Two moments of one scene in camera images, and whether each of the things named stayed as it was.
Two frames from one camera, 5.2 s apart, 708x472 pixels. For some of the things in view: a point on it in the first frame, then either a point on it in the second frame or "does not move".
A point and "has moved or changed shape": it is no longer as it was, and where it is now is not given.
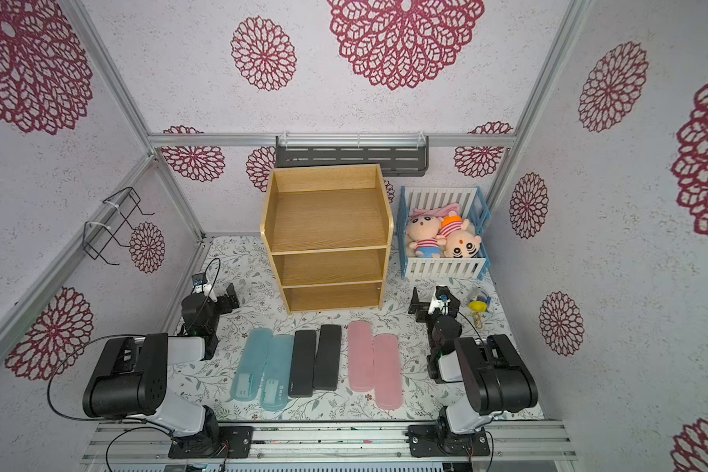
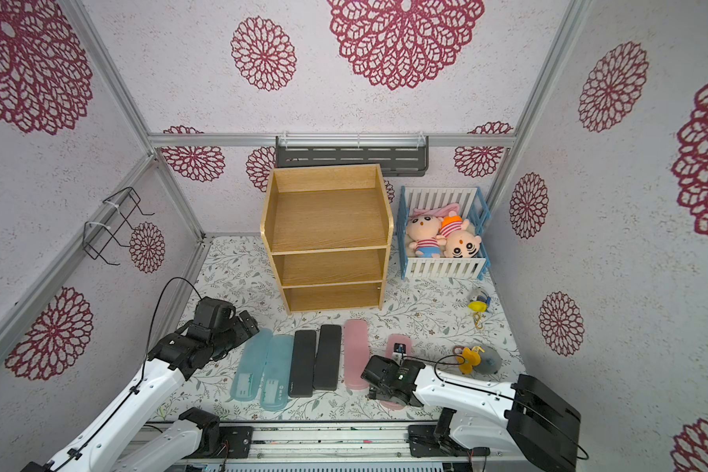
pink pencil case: [388, 391] has moved or changed shape
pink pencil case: [361, 356] does not move
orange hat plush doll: [457, 237] does not move
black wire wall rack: [96, 235] does not move
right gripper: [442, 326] → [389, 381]
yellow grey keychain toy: [479, 306] does not move
